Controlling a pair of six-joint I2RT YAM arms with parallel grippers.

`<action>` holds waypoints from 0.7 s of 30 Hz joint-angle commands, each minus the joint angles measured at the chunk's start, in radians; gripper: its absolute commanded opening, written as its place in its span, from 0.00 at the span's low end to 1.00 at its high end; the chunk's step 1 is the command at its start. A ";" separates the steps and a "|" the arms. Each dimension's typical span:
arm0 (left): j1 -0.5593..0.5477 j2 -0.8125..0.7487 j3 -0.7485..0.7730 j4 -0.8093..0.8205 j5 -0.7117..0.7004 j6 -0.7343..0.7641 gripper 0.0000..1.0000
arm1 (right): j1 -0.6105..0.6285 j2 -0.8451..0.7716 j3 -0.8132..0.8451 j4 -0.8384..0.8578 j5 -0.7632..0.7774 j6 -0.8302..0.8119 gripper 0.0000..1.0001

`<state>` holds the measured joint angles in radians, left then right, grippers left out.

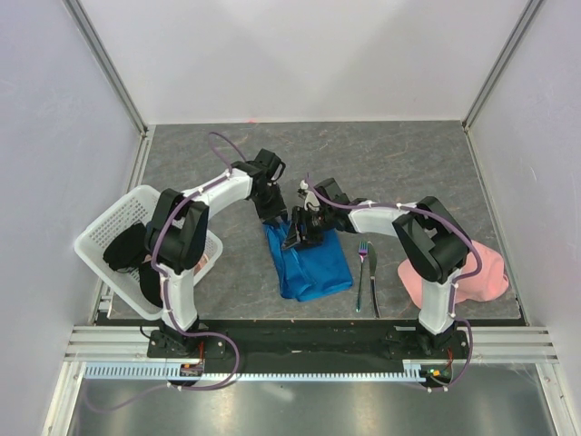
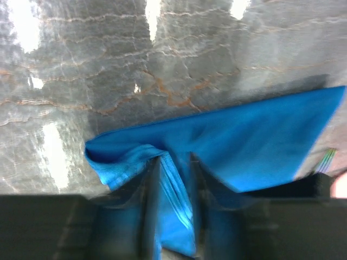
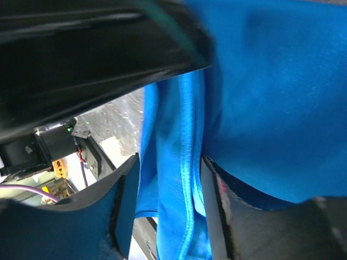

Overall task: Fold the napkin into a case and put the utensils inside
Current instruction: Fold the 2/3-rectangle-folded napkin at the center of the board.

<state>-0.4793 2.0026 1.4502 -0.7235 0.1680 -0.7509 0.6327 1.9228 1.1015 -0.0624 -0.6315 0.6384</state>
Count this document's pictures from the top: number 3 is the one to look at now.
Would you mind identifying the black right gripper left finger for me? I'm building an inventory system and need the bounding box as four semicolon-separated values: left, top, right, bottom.
1;154;140;259

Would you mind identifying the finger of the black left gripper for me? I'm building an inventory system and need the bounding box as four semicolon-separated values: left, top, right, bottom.
1;1;213;141

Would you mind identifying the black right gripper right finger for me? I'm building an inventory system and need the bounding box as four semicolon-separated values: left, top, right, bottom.
202;157;346;259

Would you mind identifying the blue cloth napkin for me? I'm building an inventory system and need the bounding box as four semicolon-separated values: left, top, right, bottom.
136;1;346;259

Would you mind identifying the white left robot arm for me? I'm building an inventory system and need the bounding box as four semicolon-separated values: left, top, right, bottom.
1;1;212;178

